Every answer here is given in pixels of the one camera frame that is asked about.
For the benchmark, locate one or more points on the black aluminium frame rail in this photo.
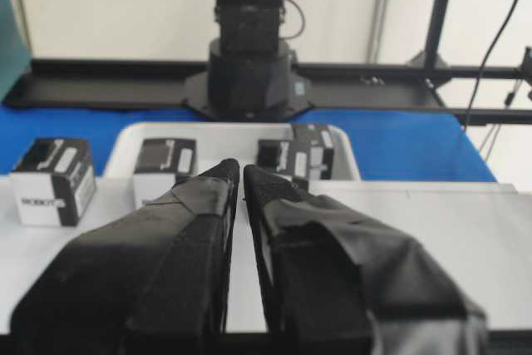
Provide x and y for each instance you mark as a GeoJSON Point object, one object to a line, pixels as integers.
{"type": "Point", "coordinates": [129, 85]}

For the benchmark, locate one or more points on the blue table mat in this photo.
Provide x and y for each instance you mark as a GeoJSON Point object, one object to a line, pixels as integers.
{"type": "Point", "coordinates": [388, 145]}

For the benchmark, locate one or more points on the black white box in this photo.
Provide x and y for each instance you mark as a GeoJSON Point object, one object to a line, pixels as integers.
{"type": "Point", "coordinates": [54, 181]}
{"type": "Point", "coordinates": [160, 164]}
{"type": "Point", "coordinates": [319, 139]}
{"type": "Point", "coordinates": [289, 159]}

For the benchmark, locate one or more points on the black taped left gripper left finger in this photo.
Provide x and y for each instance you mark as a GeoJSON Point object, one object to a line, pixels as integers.
{"type": "Point", "coordinates": [154, 281]}

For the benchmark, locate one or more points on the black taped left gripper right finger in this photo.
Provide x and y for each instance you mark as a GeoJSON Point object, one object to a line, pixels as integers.
{"type": "Point", "coordinates": [336, 281]}

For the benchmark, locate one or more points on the white plastic tray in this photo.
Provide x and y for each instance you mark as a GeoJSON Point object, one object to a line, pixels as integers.
{"type": "Point", "coordinates": [214, 142]}

